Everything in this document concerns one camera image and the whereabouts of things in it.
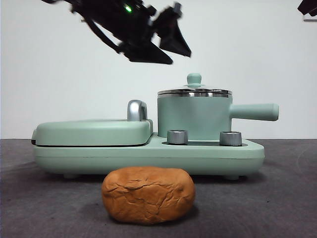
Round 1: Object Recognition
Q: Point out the green pot with side handle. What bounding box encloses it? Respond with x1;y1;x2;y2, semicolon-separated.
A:
157;93;280;140

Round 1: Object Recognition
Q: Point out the green breakfast maker base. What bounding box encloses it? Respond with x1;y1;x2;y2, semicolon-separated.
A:
33;132;265;179

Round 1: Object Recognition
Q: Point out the glass lid with green knob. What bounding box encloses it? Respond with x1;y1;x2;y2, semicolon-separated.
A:
158;72;233;96

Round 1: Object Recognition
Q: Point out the brown potato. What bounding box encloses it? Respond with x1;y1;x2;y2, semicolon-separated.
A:
102;166;196;226

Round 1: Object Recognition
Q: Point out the green griddle cover chrome handle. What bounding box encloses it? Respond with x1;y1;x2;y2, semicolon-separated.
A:
32;99;154;147

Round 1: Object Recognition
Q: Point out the silver control knob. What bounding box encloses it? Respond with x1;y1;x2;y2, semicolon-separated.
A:
167;129;189;145
219;130;243;147

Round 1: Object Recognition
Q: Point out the white wall socket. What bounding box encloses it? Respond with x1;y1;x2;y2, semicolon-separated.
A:
303;11;317;22

